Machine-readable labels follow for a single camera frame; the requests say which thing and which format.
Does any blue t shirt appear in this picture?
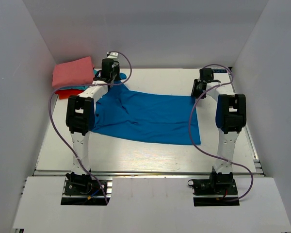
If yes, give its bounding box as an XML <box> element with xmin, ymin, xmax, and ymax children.
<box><xmin>92</xmin><ymin>83</ymin><xmax>201</xmax><ymax>145</ymax></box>

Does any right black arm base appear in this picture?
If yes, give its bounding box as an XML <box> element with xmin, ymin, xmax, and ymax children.
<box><xmin>187</xmin><ymin>179</ymin><xmax>238</xmax><ymax>196</ymax></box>

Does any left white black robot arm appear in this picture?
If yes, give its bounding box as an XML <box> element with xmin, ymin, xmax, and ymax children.
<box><xmin>65</xmin><ymin>52</ymin><xmax>120</xmax><ymax>194</ymax></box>

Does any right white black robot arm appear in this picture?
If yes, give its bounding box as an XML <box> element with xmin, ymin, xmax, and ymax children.
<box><xmin>191</xmin><ymin>65</ymin><xmax>246</xmax><ymax>194</ymax></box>

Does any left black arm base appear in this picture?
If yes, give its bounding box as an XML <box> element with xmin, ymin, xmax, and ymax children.
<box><xmin>63</xmin><ymin>180</ymin><xmax>112</xmax><ymax>197</ymax></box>

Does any blue label sticker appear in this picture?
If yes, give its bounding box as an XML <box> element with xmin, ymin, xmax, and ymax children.
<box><xmin>212</xmin><ymin>69</ymin><xmax>227</xmax><ymax>73</ymax></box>

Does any pink folded t shirt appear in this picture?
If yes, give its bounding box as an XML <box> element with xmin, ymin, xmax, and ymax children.
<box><xmin>52</xmin><ymin>56</ymin><xmax>94</xmax><ymax>88</ymax></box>

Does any turquoise folded t shirt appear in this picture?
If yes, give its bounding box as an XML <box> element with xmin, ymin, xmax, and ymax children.
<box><xmin>55</xmin><ymin>68</ymin><xmax>100</xmax><ymax>91</ymax></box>

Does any red folded t shirt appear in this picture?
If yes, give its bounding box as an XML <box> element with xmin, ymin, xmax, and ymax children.
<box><xmin>55</xmin><ymin>89</ymin><xmax>83</xmax><ymax>100</ymax></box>

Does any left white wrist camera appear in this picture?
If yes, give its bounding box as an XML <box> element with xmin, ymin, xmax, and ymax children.
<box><xmin>107</xmin><ymin>51</ymin><xmax>119</xmax><ymax>60</ymax></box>

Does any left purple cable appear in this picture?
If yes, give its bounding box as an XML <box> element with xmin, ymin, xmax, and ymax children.
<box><xmin>49</xmin><ymin>50</ymin><xmax>133</xmax><ymax>205</ymax></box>

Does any purple cable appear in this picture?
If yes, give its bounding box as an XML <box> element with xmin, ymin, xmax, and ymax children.
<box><xmin>49</xmin><ymin>50</ymin><xmax>133</xmax><ymax>205</ymax></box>
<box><xmin>188</xmin><ymin>64</ymin><xmax>254</xmax><ymax>201</ymax></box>

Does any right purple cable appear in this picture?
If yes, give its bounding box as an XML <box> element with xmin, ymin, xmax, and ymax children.
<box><xmin>188</xmin><ymin>64</ymin><xmax>254</xmax><ymax>201</ymax></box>

